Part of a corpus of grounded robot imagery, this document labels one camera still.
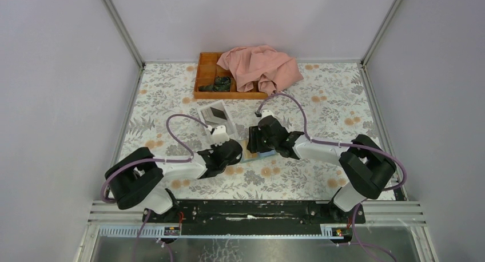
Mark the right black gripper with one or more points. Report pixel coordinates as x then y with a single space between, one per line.
254 134

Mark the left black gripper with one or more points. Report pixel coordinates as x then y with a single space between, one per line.
214 147

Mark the green card holder wallet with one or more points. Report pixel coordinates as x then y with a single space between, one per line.
247 156

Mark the white plastic card box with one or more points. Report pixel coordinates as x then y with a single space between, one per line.
230 125

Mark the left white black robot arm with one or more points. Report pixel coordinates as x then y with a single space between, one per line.
137 180

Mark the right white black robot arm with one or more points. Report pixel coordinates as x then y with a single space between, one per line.
367 167

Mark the floral patterned table mat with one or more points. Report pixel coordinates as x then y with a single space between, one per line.
330 102

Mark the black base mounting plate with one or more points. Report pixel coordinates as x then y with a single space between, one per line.
255 216

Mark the pink cloth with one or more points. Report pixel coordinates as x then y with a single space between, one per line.
261 67

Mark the dark green crumpled item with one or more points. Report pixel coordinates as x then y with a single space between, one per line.
220 84

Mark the wooden compartment tray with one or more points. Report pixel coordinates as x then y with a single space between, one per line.
207 72

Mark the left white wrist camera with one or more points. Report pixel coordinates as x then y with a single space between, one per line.
217 135

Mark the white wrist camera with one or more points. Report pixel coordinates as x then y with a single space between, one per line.
217 135
263 113

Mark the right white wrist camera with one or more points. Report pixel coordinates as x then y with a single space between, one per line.
263 113

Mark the white slotted cable duct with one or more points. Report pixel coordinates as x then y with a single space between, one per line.
175 232

